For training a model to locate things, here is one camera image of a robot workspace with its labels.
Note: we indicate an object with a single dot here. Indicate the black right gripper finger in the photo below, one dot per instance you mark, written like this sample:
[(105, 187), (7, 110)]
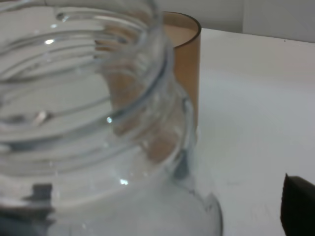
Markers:
[(298, 207)]

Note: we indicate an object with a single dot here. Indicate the clear plastic water bottle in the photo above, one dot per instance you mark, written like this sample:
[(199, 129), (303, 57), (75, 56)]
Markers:
[(97, 137)]

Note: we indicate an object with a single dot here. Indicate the orange translucent plastic cup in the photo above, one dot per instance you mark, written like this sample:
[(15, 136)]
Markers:
[(188, 64)]

